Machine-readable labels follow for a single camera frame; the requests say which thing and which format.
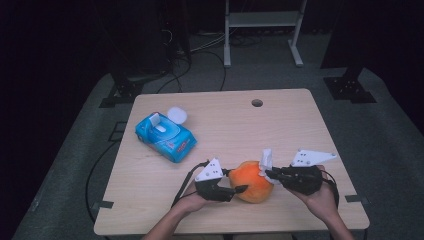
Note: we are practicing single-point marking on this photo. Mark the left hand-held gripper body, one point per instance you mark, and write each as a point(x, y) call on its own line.
point(210, 171)

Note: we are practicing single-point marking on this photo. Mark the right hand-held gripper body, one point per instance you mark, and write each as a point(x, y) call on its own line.
point(310, 158)

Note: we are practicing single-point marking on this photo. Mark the orange plush toy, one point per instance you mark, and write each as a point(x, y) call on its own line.
point(251, 181)

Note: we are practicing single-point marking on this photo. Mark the white wet wipe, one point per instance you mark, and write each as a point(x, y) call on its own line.
point(266, 158)

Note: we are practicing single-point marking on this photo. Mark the blue wet wipe pack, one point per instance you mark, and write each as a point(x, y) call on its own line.
point(170, 141)

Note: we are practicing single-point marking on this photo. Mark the person's left hand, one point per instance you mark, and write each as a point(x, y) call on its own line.
point(188, 201)

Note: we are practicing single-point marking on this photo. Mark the person's right hand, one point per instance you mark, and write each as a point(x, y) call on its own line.
point(321, 201)

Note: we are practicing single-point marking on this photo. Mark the black tape strip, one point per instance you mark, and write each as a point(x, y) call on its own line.
point(102, 204)
point(356, 199)

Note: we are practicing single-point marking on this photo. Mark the white round lid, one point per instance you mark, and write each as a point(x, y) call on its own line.
point(177, 115)

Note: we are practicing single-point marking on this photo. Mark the white metal stand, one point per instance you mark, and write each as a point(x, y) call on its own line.
point(263, 19)

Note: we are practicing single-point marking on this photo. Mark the black stand with base plate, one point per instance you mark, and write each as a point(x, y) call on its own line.
point(348, 88)
point(125, 91)

